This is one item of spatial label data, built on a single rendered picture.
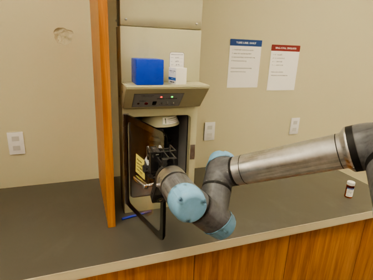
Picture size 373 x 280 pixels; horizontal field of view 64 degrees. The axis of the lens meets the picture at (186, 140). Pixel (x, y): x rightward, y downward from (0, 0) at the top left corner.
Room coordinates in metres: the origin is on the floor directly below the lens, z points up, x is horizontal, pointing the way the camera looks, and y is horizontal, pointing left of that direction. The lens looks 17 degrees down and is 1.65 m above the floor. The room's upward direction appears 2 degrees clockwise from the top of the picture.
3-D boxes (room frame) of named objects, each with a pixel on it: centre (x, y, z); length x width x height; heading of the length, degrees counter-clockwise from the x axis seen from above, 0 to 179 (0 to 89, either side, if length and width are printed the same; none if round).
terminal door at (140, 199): (1.02, 0.15, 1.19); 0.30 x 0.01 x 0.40; 36
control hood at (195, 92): (1.16, 0.09, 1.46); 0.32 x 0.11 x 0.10; 110
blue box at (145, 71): (1.13, 0.16, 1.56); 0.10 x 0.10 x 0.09; 20
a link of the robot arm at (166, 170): (0.67, 0.03, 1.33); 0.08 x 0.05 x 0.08; 110
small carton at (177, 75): (1.17, 0.04, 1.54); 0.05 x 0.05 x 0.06; 38
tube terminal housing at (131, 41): (1.33, 0.15, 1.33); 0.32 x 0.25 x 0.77; 110
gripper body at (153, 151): (0.75, 0.06, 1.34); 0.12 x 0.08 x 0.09; 20
